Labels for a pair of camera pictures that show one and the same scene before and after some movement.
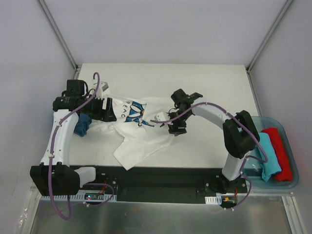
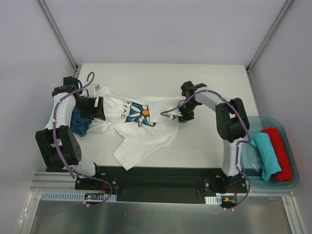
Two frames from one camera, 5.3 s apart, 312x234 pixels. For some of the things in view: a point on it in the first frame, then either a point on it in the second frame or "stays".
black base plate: x=162 y=185 stays
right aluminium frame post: x=267 y=35 stays
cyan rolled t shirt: x=272 y=166 stays
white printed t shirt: x=139 y=135 stays
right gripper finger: x=172 y=129 to x=185 y=118
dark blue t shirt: x=84 y=122 stays
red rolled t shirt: x=286 y=174 stays
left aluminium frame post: x=60 y=36 stays
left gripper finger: x=109 y=105 to x=101 y=113
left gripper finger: x=109 y=116 to x=98 y=112
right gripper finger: x=180 y=129 to x=187 y=115
